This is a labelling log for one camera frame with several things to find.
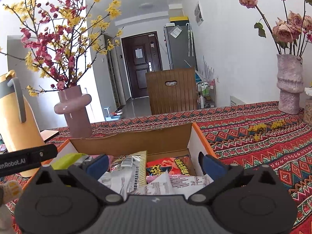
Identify green snack bar packet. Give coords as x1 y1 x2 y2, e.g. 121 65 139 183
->
50 153 89 170

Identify white cracker snack packet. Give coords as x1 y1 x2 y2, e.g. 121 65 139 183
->
169 174 214 199

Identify patterned red tablecloth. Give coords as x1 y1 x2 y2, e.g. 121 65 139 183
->
0 100 312 234

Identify red orange cardboard box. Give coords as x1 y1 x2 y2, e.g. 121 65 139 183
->
22 122 219 196

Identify fallen yellow petals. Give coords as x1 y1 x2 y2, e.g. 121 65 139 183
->
247 119 286 142

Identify brown wooden chair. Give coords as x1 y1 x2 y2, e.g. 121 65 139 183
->
145 68 197 115

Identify yellow thermos jug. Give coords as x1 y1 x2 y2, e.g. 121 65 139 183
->
1 70 45 178

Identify textured lilac vase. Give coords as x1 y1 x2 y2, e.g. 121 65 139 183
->
277 54 304 115

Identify dried pink roses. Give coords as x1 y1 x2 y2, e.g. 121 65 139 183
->
231 0 312 57

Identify wire storage rack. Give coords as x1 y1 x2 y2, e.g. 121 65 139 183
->
197 79 216 109

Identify yellow box atop fridge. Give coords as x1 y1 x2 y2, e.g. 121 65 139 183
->
169 16 189 23

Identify red black noodle packet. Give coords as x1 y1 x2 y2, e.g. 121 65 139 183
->
146 155 195 176

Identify silver biscuit snack packet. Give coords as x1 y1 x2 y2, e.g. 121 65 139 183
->
98 170 134 201

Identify pink yellow blossom branches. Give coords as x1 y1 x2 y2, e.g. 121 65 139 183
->
3 0 122 92

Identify dark brown entry door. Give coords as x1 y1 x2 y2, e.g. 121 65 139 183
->
122 32 162 99

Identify clear cereal container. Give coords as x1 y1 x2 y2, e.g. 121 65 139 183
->
303 87 312 126

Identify pink glass vase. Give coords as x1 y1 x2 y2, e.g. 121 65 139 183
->
54 86 93 138

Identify grey refrigerator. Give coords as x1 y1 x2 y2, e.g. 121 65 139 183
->
163 25 197 70

